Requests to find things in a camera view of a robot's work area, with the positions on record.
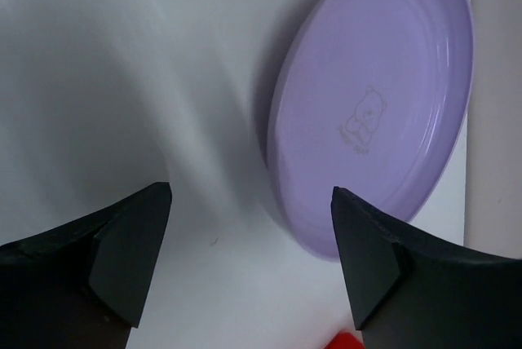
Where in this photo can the purple plate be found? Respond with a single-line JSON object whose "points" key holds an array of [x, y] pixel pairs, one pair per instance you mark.
{"points": [[371, 97]]}

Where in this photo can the red plastic bin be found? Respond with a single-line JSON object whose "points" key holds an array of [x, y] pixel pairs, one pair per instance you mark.
{"points": [[344, 340]]}

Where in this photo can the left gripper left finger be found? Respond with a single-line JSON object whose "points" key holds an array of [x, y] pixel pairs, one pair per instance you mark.
{"points": [[84, 284]]}

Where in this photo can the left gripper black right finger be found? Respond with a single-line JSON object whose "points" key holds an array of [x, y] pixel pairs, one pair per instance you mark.
{"points": [[410, 289]]}

